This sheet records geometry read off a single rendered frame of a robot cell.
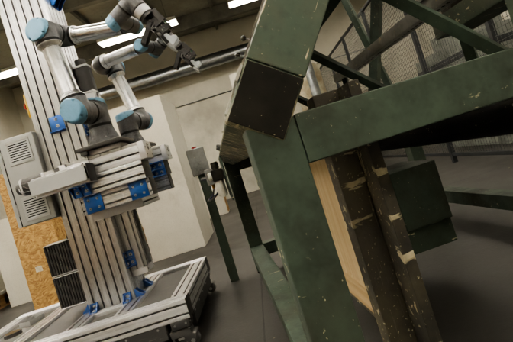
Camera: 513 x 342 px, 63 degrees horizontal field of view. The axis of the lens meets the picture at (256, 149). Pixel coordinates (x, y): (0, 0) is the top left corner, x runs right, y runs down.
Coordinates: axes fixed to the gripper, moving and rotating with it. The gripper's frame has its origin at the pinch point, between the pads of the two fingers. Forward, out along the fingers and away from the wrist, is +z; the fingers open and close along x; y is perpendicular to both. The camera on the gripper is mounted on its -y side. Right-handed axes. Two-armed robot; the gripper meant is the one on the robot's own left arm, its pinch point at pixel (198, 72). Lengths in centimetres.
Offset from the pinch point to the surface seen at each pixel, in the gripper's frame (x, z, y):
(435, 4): -141, 69, 53
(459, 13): -120, 77, 69
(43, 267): 80, 2, -197
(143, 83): 728, -256, -86
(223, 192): -38, 63, -37
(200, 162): 22, 38, -41
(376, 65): -57, 72, 60
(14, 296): 197, -20, -308
